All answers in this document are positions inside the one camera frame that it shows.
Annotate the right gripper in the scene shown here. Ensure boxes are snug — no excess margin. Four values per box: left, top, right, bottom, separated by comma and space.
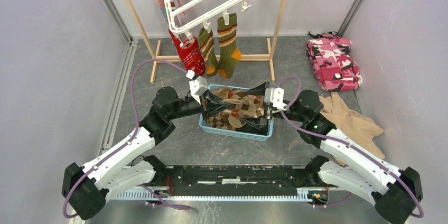
236, 80, 307, 128

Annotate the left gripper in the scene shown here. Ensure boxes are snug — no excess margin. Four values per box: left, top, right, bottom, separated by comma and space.
167, 89, 232, 122

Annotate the green striped sock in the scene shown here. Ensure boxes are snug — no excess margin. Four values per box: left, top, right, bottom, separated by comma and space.
217, 13, 242, 79
198, 27, 218, 78

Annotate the beige argyle sock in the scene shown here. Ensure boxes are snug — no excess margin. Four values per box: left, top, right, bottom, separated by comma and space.
222, 92, 265, 118

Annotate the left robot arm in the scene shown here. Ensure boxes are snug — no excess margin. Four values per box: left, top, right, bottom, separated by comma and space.
62, 70, 234, 220

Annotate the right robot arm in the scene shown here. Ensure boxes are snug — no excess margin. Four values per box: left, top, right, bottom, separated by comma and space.
242, 83, 424, 223

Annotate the black garment in basket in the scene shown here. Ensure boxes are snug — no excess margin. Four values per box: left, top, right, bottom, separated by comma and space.
236, 126, 270, 136

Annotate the light blue plastic basket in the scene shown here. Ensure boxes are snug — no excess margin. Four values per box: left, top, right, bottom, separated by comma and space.
199, 86, 274, 142

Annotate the red snowflake sock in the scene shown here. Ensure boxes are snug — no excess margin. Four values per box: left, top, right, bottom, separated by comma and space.
177, 38, 206, 76

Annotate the pink camouflage bag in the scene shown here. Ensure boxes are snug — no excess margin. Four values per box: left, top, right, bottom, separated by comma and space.
306, 31, 362, 92

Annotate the beige cloth on floor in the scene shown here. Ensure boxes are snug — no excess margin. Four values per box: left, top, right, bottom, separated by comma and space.
319, 92, 385, 160

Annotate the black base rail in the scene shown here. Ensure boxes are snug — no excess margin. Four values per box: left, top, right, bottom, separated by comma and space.
145, 165, 327, 197

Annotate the wooden rack frame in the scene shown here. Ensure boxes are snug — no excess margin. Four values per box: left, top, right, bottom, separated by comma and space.
111, 0, 294, 85

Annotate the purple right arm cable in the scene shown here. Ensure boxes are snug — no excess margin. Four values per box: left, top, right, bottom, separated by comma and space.
279, 76, 425, 219

